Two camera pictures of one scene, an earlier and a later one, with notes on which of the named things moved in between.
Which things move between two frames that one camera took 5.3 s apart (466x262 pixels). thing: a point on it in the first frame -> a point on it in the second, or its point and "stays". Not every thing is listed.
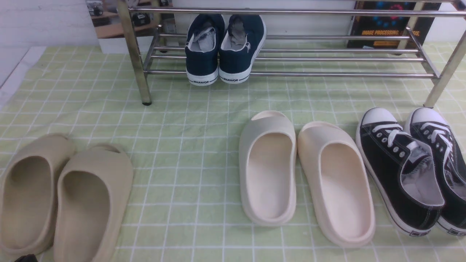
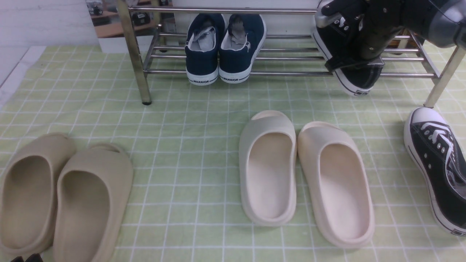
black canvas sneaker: x=402 y=168 -> x=338 y=36
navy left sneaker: x=204 y=32 stays
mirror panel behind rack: x=109 y=28 stays
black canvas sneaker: x=428 y=125 stays
